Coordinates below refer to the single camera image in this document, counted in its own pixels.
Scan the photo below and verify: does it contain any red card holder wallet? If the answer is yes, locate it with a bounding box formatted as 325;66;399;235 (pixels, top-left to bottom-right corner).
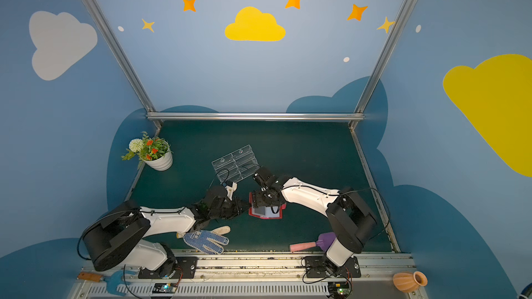
249;204;286;220

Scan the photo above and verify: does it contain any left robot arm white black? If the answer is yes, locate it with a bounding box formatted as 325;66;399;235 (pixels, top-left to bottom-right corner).
78;185;251;278

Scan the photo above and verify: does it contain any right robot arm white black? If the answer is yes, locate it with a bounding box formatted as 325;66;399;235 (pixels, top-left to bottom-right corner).
252;167;378;271

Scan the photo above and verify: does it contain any clear acrylic card organizer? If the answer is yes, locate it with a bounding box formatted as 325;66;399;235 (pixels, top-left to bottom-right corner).
211;145;260;184

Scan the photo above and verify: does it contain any blue dotted work glove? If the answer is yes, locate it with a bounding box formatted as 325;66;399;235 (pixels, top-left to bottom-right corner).
176;226;231;255

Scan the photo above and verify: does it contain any horizontal aluminium back bar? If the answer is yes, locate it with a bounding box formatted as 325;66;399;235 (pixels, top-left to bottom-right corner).
147;112;364;122

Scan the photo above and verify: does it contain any purple pink toy shovel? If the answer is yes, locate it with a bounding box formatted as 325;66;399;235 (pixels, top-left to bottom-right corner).
290;232;336;253

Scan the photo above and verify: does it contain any white pot with flowers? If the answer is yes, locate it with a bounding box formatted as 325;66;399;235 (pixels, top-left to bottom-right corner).
121;132;173;172

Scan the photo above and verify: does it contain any left green circuit board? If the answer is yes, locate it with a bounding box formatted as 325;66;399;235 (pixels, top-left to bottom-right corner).
152;283;178;294

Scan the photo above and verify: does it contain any green circuit board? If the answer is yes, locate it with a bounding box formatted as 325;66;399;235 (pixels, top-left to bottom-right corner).
328;282;351;299
152;283;178;294

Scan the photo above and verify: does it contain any right green circuit board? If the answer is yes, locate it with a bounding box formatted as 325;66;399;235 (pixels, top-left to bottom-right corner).
328;282;351;299

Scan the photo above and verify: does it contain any terracotta clay vase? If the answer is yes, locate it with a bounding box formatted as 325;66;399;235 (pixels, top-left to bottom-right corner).
393;271;428;293

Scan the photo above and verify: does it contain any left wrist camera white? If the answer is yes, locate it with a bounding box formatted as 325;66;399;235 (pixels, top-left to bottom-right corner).
225;181;238;201

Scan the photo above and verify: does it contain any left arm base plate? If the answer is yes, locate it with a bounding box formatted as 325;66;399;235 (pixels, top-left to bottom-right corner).
138;256;198;280

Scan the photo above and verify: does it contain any aluminium rail frame front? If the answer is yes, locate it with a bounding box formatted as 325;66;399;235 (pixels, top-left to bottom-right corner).
69;250;428;298

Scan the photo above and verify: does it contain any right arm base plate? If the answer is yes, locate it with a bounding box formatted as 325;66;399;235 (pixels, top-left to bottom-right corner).
301;256;361;279

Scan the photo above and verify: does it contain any blue fork wooden handle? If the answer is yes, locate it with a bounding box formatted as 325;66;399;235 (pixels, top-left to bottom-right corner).
77;269;137;296

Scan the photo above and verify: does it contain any left diagonal aluminium post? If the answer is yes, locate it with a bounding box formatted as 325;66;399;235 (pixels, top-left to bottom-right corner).
81;0;156;114

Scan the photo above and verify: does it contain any diagonal aluminium post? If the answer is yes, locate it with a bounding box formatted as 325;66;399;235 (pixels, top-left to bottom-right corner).
349;0;418;133
81;0;156;114

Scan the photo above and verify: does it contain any right diagonal aluminium post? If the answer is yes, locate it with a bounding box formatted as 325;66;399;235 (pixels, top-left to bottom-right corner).
349;0;418;133

